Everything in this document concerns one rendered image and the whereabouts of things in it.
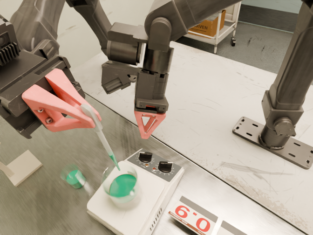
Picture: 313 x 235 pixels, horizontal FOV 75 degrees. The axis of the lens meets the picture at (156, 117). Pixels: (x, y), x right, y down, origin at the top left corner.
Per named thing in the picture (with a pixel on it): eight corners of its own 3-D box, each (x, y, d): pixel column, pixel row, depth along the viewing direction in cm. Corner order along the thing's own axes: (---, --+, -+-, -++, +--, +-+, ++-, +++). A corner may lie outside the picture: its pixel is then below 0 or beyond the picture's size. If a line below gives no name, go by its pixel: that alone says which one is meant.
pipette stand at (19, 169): (29, 150, 61) (1, 123, 52) (43, 164, 57) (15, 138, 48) (3, 170, 57) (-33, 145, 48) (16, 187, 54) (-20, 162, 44)
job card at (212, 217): (181, 195, 48) (181, 188, 45) (218, 217, 44) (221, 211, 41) (168, 219, 45) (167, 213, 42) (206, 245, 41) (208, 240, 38)
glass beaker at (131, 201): (110, 187, 42) (98, 168, 36) (139, 176, 43) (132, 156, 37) (117, 222, 38) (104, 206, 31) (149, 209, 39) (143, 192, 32)
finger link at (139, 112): (129, 141, 44) (135, 101, 40) (130, 127, 50) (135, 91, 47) (159, 145, 45) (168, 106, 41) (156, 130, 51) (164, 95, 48)
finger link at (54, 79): (103, 82, 22) (46, 62, 25) (51, 131, 18) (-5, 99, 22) (118, 121, 27) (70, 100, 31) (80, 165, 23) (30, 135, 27)
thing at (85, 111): (95, 126, 25) (81, 101, 22) (103, 130, 25) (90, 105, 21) (92, 130, 25) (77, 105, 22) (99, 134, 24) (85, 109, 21)
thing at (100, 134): (115, 170, 33) (78, 107, 22) (118, 166, 34) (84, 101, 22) (120, 174, 33) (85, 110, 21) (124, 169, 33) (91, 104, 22)
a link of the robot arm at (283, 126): (277, 121, 43) (307, 123, 42) (269, 93, 49) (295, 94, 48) (268, 138, 48) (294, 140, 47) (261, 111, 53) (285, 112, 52)
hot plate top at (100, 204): (121, 160, 47) (120, 158, 46) (167, 184, 42) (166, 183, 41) (85, 208, 40) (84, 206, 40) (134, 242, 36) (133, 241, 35)
